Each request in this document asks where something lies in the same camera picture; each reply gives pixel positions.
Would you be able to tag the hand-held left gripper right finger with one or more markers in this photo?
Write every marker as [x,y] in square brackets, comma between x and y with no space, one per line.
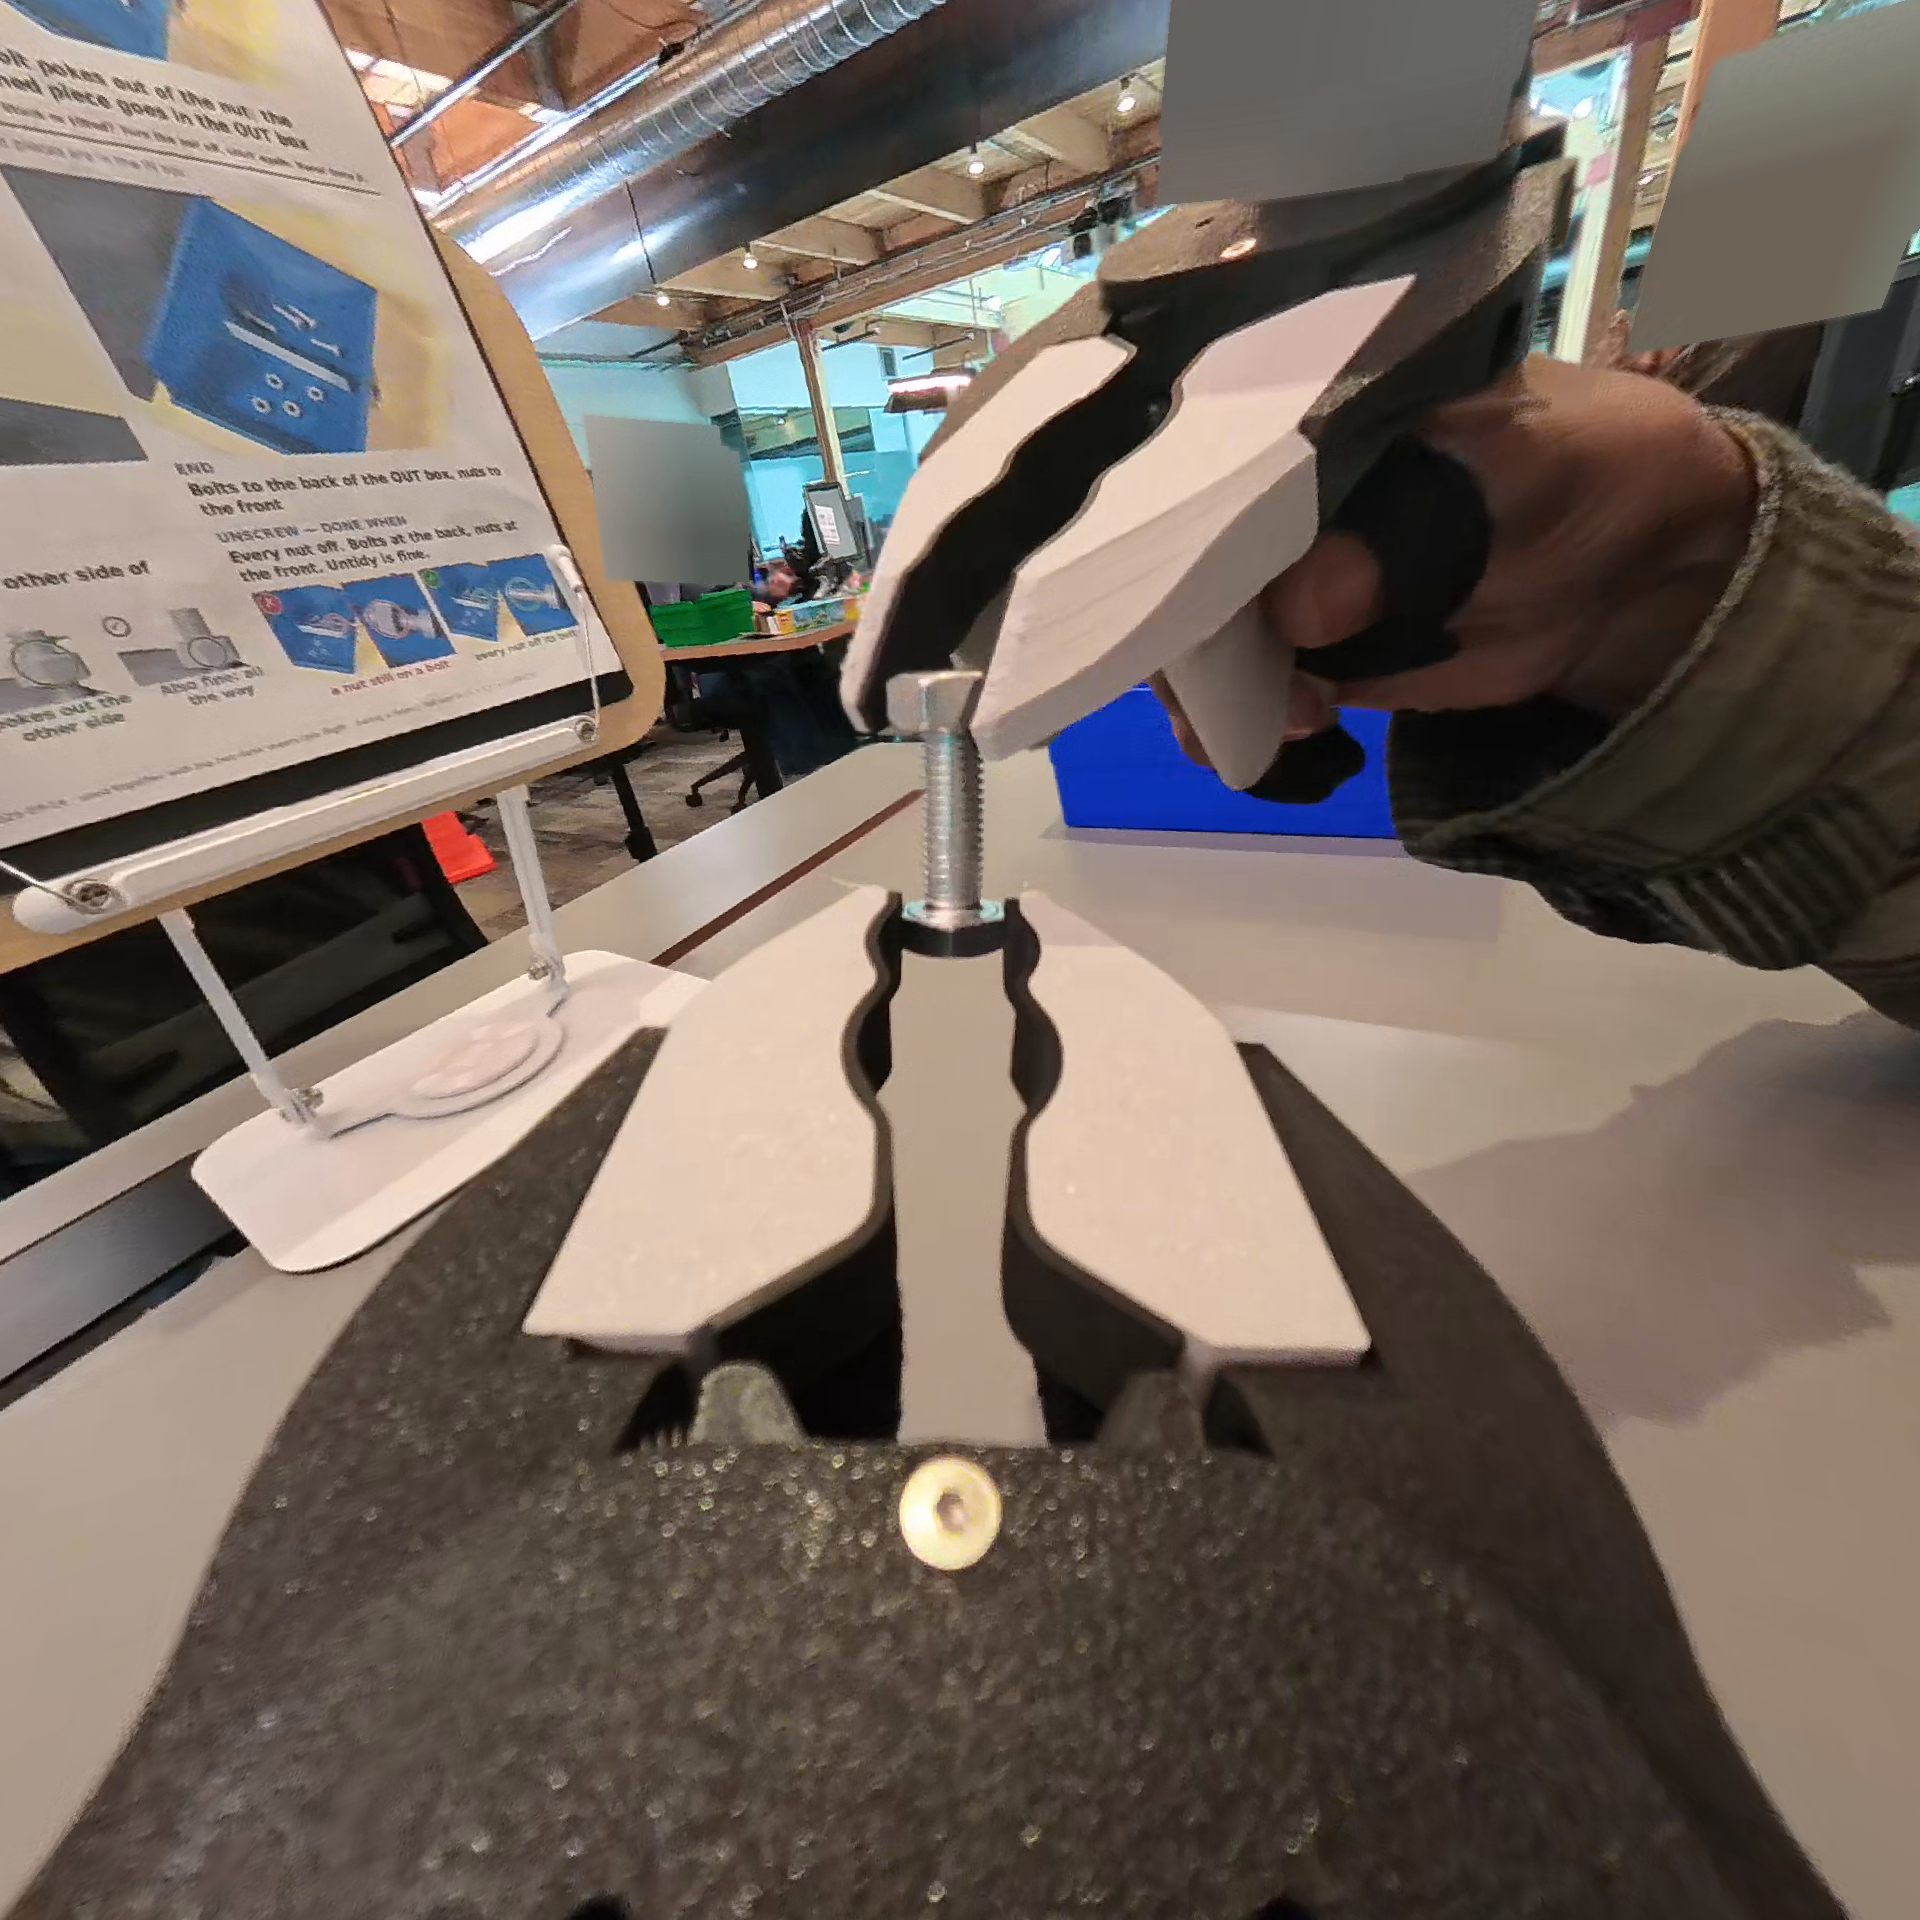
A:
[1172,1156]

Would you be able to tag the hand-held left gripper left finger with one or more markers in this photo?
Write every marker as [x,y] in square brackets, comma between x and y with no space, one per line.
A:
[720,1141]

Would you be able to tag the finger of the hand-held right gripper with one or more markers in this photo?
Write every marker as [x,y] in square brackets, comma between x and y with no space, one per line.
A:
[1172,511]
[961,494]

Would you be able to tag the blue plastic bin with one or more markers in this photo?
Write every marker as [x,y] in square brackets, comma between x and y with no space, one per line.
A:
[1142,781]

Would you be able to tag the steel hex bolt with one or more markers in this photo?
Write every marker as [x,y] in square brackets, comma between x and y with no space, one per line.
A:
[953,827]

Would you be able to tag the person's right forearm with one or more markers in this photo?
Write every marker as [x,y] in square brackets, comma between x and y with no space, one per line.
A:
[1769,781]

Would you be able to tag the person's right hand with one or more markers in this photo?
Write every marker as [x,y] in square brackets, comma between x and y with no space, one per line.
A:
[1606,525]

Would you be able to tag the colourful toy box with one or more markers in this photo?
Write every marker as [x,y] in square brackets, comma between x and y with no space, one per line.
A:
[821,617]

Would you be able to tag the wooden top office desk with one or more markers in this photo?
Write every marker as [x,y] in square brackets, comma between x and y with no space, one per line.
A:
[750,641]

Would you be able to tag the green plastic bin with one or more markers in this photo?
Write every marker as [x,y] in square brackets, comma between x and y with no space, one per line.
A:
[699,619]

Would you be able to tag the instruction sheet on white stand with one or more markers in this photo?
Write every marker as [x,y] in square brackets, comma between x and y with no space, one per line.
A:
[390,1156]

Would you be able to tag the orange traffic cone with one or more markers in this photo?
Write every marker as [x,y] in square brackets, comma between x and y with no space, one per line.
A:
[463,857]

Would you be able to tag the printed instruction sheet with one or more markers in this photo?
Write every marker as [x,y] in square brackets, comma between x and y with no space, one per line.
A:
[422,452]

